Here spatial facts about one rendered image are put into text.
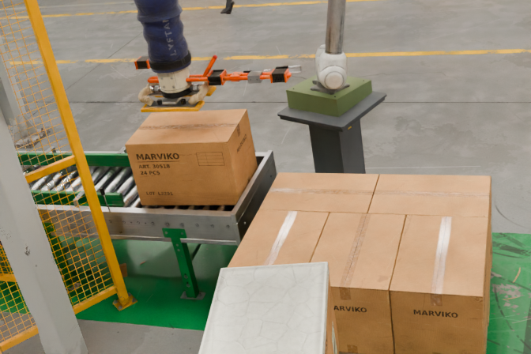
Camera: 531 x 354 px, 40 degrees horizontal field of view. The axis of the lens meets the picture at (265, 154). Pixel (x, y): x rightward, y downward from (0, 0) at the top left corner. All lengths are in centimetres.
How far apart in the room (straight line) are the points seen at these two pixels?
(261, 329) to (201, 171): 168
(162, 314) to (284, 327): 192
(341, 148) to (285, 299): 209
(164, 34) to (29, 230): 118
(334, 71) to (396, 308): 145
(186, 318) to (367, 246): 120
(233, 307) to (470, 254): 133
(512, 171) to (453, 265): 186
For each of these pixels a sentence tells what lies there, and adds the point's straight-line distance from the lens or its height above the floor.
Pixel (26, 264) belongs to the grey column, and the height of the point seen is 80.
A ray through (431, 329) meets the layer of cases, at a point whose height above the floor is 34.
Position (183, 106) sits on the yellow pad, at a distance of 389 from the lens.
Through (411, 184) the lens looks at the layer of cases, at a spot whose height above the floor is 54.
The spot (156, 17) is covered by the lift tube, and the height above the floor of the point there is 162.
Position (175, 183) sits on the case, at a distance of 407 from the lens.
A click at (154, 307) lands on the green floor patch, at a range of 435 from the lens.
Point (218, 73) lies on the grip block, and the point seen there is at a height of 125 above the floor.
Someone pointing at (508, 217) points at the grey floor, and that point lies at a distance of 470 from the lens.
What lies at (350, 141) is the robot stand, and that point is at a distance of 457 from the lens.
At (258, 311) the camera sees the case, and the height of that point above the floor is 102.
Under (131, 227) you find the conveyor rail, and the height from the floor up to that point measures 49.
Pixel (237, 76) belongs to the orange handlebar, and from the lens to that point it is 381.
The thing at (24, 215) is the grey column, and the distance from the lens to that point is 347.
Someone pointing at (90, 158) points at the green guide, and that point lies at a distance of 481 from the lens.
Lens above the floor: 263
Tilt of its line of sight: 28 degrees down
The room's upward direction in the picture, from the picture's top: 10 degrees counter-clockwise
